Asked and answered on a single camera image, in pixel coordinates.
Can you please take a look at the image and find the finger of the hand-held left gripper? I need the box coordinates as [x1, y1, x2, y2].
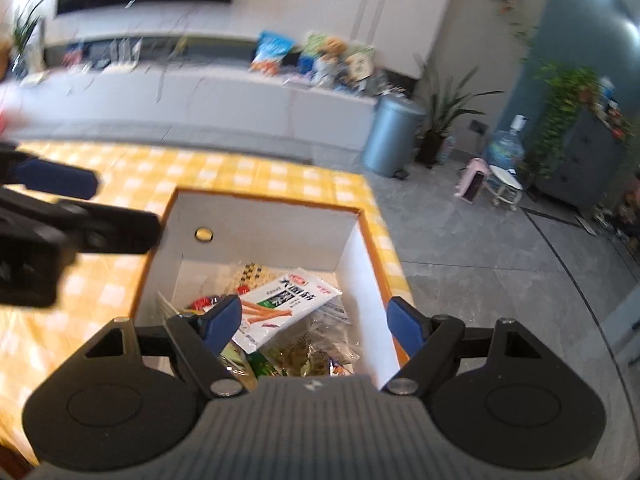
[0, 142, 100, 200]
[0, 187, 162, 256]

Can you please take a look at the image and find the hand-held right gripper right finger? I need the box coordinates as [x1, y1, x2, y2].
[382, 296, 541, 394]

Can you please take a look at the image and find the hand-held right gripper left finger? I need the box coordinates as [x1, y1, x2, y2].
[87, 295, 246, 397]

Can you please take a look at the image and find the red label cracker packet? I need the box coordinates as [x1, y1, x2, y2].
[187, 295, 224, 312]

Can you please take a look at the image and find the clear puffed rice snack packet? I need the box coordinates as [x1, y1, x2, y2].
[227, 261, 276, 295]

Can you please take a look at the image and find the white green snack packet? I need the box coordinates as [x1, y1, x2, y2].
[231, 267, 344, 353]

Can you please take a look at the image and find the clear green snack packet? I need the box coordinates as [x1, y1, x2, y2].
[260, 329, 362, 379]

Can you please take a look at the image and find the orange cardboard box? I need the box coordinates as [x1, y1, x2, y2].
[131, 186, 415, 393]

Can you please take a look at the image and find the yellow checked tablecloth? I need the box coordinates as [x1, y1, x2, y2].
[0, 140, 417, 467]

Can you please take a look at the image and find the white router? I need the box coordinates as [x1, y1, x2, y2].
[107, 37, 144, 69]

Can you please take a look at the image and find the green plant in glass vase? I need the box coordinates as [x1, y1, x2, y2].
[10, 0, 51, 79]

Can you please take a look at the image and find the pale pink space heater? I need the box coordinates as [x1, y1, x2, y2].
[454, 157, 490, 206]

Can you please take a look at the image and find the white marble media console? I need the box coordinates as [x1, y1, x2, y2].
[0, 35, 381, 164]

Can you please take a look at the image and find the white round stool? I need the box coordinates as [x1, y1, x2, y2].
[487, 165, 526, 211]

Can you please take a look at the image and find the grey metal trash bin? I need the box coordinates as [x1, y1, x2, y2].
[362, 95, 427, 179]

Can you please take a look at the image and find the blue water jug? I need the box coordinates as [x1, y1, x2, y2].
[487, 115, 529, 171]

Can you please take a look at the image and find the long-leaf potted plant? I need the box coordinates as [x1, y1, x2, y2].
[412, 52, 504, 166]

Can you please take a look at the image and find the blue snack bag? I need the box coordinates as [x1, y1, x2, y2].
[250, 31, 292, 77]

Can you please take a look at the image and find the grey drawer cabinet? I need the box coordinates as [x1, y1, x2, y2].
[540, 105, 636, 211]

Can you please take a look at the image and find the round paper fan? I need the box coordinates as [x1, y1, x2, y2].
[345, 52, 374, 81]

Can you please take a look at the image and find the green ivy plant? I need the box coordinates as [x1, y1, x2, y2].
[525, 60, 601, 181]

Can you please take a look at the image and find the green picture board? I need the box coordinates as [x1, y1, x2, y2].
[302, 32, 376, 84]

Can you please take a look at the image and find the brown teddy bear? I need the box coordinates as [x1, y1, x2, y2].
[320, 35, 349, 59]

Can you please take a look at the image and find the row of small ornaments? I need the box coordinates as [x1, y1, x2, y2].
[595, 77, 639, 136]

